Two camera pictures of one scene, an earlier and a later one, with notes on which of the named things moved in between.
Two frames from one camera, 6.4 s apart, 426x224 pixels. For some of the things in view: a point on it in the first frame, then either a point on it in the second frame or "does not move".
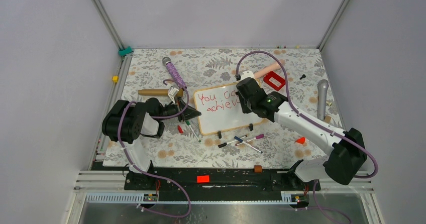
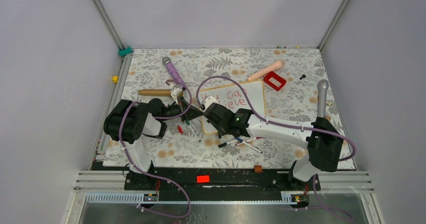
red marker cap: (180, 129) does not move
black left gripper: (188, 113) does not move
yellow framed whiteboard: (220, 109) does not move
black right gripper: (245, 109) to (222, 131)
